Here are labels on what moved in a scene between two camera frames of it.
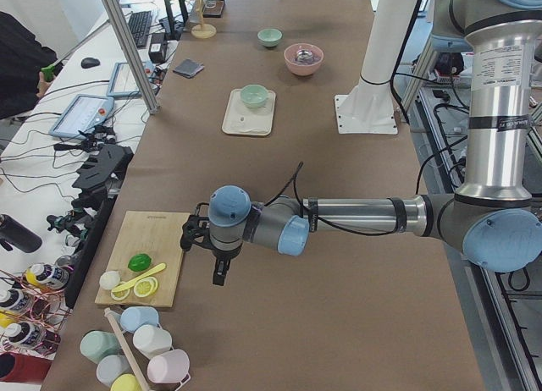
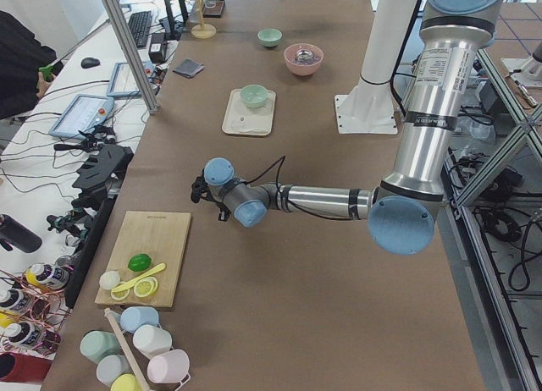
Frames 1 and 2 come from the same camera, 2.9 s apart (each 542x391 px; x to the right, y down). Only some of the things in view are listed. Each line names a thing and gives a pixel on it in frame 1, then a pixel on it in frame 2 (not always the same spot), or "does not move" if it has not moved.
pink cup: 169,366 does not move
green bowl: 269,37 does not move
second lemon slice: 119,295 does not move
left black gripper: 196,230 → 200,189
